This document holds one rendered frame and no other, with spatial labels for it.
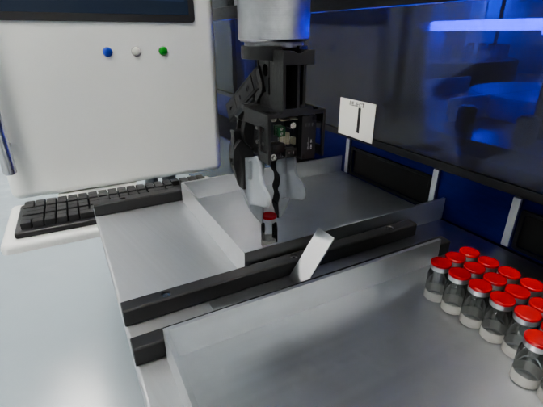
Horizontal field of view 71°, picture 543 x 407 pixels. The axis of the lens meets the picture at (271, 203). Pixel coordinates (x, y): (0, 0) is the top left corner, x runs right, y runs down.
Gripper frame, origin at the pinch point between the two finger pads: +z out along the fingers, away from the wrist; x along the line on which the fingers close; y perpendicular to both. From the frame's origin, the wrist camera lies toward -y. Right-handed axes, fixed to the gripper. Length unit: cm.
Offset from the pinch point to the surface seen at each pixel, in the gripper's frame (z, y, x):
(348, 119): -8.0, -8.8, 19.9
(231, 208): 5.4, -12.9, 0.1
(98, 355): 94, -90, -28
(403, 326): 5.3, 21.0, 4.2
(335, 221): 5.4, -0.9, 12.3
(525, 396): 5.3, 31.4, 6.8
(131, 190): 10.7, -42.9, -11.5
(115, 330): 94, -101, -20
